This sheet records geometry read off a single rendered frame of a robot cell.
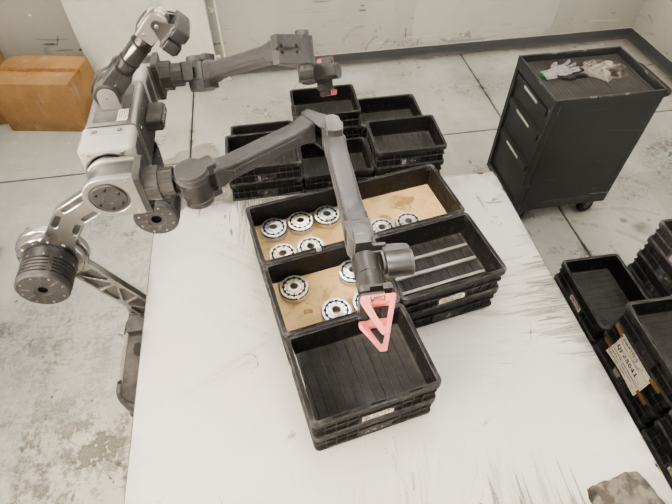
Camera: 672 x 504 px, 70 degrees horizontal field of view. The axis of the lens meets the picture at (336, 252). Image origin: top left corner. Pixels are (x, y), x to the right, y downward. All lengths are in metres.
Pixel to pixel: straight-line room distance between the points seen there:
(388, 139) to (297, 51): 1.58
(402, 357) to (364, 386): 0.16
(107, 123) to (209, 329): 0.84
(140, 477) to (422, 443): 0.87
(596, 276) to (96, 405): 2.56
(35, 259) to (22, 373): 1.12
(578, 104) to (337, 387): 1.89
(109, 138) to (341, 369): 0.94
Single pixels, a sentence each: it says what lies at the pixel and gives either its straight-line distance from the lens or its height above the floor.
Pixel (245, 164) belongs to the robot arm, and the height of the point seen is 1.46.
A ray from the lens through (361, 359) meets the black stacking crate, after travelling 1.60.
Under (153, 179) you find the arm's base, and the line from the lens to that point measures 1.24.
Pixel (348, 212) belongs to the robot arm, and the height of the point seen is 1.48.
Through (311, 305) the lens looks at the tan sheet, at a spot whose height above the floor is 0.83.
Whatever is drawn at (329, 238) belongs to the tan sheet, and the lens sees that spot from 1.89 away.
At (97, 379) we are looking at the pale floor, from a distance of 2.76.
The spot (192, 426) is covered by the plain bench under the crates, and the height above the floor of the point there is 0.70.
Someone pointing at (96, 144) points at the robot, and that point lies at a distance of 1.32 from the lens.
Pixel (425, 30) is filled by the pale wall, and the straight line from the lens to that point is 4.69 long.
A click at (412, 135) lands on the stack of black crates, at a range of 2.97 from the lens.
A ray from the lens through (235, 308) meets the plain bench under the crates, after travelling 1.89.
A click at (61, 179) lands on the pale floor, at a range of 3.90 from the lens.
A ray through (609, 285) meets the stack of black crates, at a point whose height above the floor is 0.27.
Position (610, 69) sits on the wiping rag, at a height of 0.88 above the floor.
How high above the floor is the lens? 2.25
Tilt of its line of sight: 50 degrees down
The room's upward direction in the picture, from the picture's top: 1 degrees counter-clockwise
